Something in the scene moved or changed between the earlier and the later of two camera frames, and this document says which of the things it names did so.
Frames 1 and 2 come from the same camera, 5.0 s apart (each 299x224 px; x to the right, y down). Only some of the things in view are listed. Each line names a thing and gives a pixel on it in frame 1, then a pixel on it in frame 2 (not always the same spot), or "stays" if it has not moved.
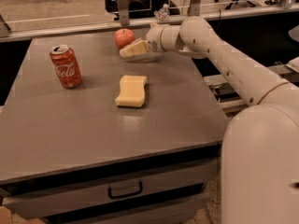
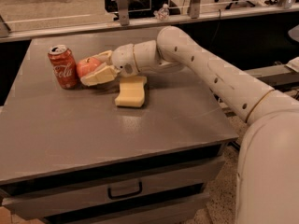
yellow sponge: x=133 y=91 stays
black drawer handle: x=127 y=194 stays
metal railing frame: x=122 y=21 stays
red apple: x=123 y=37 → x=85 y=65
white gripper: x=154 y=40 → x=122 y=61
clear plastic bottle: x=163 y=13 stays
